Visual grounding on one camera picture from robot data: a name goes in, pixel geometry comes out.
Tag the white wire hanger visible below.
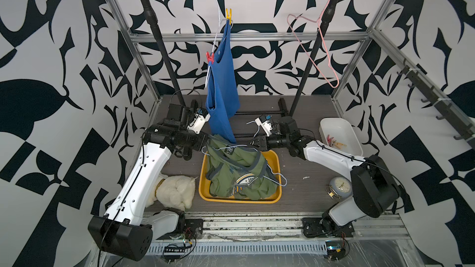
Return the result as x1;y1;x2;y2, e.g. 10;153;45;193
205;0;225;89

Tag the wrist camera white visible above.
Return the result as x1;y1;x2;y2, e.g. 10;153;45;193
254;114;275;137
187;108;210;134

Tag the small round alarm clock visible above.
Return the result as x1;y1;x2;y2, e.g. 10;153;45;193
327;177;353;201

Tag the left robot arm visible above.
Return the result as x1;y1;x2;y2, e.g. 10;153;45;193
88;101;210;261

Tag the blue wire hanger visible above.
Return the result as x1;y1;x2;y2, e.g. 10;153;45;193
201;120;288;188

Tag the beige wooden clothespin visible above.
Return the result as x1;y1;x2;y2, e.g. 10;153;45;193
332;140;347;150

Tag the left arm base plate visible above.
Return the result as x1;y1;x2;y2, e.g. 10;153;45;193
160;218;204;240

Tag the electronics board with wires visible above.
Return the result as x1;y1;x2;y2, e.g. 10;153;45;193
324;241;350;262
162;238;197;263

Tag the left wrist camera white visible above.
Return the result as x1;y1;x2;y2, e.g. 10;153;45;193
187;108;210;134

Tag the yellow plastic tray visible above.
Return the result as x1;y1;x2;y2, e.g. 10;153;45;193
197;150;283;205

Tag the dark green printed tank top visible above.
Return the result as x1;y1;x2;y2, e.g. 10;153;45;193
205;134;279;200

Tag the black wall hook rail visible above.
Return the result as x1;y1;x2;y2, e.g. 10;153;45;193
397;66;475;149

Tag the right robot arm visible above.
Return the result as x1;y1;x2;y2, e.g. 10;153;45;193
251;115;406;232

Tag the white plastic bin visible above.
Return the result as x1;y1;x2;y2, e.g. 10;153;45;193
319;117;363;156

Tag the left electronics board with wires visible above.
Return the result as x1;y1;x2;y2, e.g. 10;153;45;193
162;238;197;263

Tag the right electronics board with wires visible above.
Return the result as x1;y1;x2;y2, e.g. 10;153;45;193
324;241;350;262

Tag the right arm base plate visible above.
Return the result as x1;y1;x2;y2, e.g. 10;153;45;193
302;217;354;238

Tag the blue tank top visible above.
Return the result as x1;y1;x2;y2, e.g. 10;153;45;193
205;21;240;143

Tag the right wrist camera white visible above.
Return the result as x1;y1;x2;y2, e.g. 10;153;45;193
254;114;275;137

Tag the pink wire hanger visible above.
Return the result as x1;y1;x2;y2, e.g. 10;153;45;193
286;0;340;90

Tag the red clothespin on blue top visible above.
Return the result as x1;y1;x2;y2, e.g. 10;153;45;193
206;52;215;64

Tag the yellow clothespin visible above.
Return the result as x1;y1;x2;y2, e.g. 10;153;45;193
225;8;233;25

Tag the white plush dog toy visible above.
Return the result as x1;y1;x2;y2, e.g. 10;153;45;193
145;174;196;211

